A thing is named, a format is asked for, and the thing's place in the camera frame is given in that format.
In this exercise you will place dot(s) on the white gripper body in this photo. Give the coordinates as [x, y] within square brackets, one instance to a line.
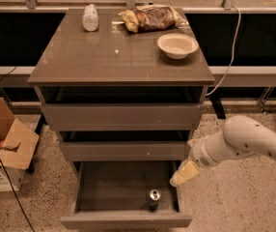
[200, 155]

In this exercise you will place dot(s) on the redbull can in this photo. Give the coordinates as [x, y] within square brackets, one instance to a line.
[153, 199]

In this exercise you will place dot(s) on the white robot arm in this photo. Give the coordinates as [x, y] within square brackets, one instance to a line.
[241, 137]

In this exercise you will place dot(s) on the grey open bottom drawer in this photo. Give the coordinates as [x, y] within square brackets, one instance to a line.
[114, 195]

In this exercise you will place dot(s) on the grey drawer cabinet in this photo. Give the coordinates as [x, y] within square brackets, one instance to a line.
[112, 56]

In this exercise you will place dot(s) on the grey middle drawer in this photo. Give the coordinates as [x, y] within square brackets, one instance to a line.
[125, 145]

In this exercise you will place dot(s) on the grey top drawer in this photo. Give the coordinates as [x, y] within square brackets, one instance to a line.
[166, 108]

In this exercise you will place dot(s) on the black table leg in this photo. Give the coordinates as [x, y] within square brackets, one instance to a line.
[217, 105]

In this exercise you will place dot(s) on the white paper bowl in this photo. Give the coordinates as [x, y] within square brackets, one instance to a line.
[177, 46]

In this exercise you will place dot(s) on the brown yellow chip bag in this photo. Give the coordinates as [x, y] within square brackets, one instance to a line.
[150, 18]

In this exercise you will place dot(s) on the open cardboard box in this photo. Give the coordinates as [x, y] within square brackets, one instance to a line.
[17, 147]

